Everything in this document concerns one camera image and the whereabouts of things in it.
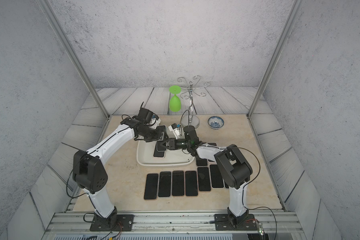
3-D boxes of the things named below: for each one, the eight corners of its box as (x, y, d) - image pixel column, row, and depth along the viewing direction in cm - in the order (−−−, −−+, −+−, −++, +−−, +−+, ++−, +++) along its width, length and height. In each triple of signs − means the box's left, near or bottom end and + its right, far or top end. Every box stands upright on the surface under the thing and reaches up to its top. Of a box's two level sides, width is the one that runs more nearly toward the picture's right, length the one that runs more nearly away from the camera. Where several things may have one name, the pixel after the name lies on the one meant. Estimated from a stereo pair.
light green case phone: (158, 196, 83) (157, 195, 82) (160, 173, 92) (160, 171, 90) (170, 196, 83) (170, 195, 82) (171, 173, 92) (171, 171, 90)
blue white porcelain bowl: (208, 129, 114) (208, 125, 110) (206, 120, 120) (207, 116, 116) (223, 129, 114) (225, 125, 110) (221, 120, 120) (222, 116, 116)
